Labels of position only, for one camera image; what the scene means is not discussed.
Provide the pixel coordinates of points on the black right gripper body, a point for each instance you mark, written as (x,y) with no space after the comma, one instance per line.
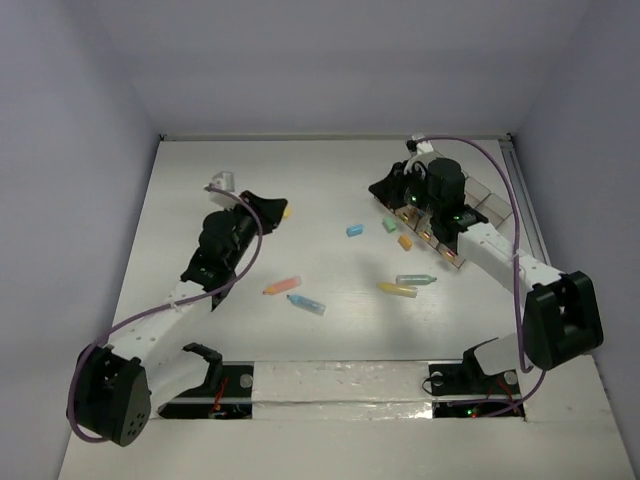
(412,190)

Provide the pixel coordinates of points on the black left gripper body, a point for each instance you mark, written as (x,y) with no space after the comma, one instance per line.
(255,211)

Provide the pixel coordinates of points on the green highlighter cap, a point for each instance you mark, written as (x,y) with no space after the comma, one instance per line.
(389,224)

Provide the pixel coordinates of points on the green highlighter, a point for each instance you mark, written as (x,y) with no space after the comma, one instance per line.
(415,279)

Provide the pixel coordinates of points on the yellow highlighter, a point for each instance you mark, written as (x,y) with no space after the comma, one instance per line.
(398,290)

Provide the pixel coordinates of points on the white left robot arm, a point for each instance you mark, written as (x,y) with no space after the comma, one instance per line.
(129,373)

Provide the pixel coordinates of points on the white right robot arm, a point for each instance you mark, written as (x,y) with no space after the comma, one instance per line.
(557,315)

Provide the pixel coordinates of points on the blue highlighter cap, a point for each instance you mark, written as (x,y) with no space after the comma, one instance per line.
(354,230)

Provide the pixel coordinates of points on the yellow-orange highlighter cap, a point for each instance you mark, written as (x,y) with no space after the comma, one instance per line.
(405,242)

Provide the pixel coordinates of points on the orange highlighter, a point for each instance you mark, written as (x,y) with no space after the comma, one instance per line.
(283,286)

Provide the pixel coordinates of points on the blue highlighter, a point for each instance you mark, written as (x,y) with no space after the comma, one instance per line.
(307,304)

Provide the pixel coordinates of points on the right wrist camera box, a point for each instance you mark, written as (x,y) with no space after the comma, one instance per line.
(420,150)

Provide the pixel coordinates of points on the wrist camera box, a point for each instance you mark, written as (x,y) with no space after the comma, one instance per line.
(420,150)
(221,181)

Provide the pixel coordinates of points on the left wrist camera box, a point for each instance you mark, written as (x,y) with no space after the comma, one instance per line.
(221,181)

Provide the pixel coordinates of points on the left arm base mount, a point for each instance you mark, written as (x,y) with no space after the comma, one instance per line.
(220,390)

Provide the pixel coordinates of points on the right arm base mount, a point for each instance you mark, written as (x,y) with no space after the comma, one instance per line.
(461,389)

